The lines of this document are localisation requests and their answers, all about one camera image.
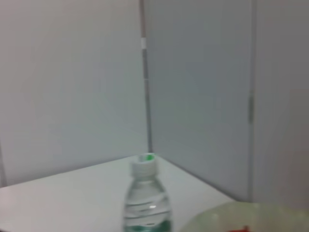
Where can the green label water bottle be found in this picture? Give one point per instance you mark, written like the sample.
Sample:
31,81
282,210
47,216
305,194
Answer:
144,205

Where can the red apple-shaped object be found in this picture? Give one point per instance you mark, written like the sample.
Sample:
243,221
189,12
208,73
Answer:
243,229

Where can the green glass fruit plate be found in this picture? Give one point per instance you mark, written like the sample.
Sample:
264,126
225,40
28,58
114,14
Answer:
265,217

